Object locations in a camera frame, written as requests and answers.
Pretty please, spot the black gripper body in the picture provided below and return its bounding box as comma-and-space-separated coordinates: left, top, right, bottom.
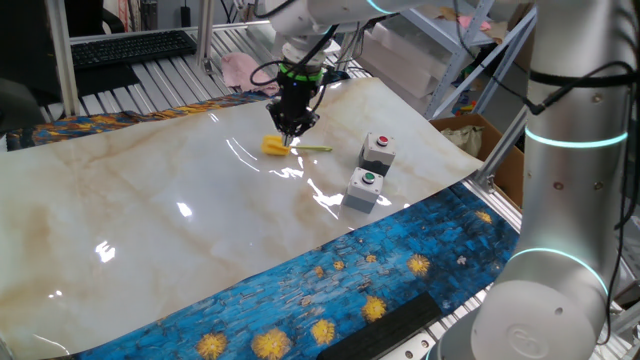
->
276, 77, 322, 124

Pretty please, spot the white metal shelf rack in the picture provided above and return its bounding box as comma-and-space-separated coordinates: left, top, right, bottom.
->
399, 0, 539, 121

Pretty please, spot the black computer monitor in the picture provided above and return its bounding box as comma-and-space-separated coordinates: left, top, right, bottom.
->
0, 0, 64, 109

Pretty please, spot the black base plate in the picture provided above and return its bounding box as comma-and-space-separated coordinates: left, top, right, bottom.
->
316, 291, 444, 360

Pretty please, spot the black computer keyboard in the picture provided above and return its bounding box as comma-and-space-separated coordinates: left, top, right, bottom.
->
69, 29, 199, 70

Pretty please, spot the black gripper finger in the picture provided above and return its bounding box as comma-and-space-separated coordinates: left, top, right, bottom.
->
288, 112, 321, 146
267, 102, 291, 147

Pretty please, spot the black flat pad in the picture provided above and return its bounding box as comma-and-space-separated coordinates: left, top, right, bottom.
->
73, 63, 142, 99

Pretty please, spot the blue starry painting cloth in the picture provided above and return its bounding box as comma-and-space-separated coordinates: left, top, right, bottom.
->
4, 89, 524, 360

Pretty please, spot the red push button box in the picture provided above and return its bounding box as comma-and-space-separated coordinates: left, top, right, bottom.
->
357, 131, 397, 177

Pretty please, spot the aluminium frame post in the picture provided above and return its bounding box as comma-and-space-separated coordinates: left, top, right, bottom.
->
43, 0, 82, 119
195, 0, 217, 74
473, 107, 529, 194

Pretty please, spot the yellow sponge brush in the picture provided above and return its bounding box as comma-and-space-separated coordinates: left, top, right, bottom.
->
260, 133, 334, 157

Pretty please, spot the glossy marble pattern sheet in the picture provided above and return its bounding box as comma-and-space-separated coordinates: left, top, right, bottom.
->
0, 77, 484, 359

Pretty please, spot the pink fluffy cloth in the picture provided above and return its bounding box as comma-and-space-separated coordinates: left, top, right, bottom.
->
220, 52, 281, 97

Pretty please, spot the green push button box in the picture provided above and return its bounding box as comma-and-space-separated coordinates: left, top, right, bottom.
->
341, 167, 385, 215

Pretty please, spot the open cardboard box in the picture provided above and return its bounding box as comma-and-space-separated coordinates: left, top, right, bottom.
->
429, 113, 526, 209

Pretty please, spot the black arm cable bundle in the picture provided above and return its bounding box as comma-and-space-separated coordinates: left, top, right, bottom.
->
249, 0, 640, 346

